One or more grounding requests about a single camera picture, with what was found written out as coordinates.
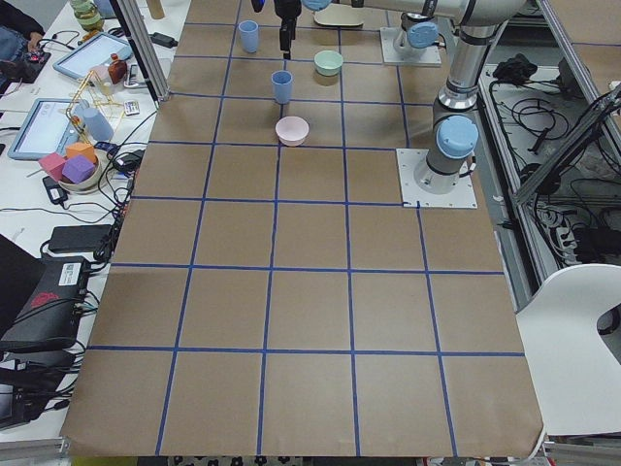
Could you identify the pink plastic bowl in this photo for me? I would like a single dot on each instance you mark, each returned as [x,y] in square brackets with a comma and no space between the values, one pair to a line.
[292,131]

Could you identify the wooden balance stand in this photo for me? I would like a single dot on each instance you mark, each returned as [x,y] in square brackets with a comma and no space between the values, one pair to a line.
[94,91]

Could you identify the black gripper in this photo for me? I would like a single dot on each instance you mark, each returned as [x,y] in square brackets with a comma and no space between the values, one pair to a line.
[286,11]

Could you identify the blue cup on desk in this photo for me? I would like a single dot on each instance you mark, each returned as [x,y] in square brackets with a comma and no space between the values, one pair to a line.
[97,125]

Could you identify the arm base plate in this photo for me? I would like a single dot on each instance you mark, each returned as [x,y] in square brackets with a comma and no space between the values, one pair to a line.
[421,187]
[396,50]

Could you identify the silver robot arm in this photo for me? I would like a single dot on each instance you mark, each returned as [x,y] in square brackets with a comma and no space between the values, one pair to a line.
[479,23]
[418,28]

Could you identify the white chair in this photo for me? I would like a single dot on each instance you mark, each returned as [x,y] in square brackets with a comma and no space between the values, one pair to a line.
[575,375]

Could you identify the black power adapter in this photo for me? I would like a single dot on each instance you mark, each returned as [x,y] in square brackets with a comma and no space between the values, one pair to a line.
[81,238]

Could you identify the brown glass bottle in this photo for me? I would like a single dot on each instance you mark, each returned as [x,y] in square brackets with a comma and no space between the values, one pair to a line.
[117,69]

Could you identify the far teach pendant tablet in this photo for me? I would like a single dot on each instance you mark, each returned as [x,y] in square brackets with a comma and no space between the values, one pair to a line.
[94,52]

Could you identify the near teach pendant tablet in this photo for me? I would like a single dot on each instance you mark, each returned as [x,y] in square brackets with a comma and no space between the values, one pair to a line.
[47,129]

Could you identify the black laptop computer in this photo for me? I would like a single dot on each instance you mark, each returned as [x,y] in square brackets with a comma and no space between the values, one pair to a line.
[39,299]

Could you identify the aluminium frame post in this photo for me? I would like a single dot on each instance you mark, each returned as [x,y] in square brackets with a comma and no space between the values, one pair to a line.
[132,23]

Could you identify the green plastic bowl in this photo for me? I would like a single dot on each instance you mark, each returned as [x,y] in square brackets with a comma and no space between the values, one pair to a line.
[328,63]

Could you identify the light blue plastic cup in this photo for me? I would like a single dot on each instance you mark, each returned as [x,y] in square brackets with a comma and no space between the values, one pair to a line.
[282,83]

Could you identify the bowl of foam cubes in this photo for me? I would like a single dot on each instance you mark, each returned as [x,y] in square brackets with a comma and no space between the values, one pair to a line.
[78,171]

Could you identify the teach pendant tablet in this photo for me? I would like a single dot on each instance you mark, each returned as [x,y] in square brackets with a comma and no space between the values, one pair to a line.
[47,129]
[94,52]

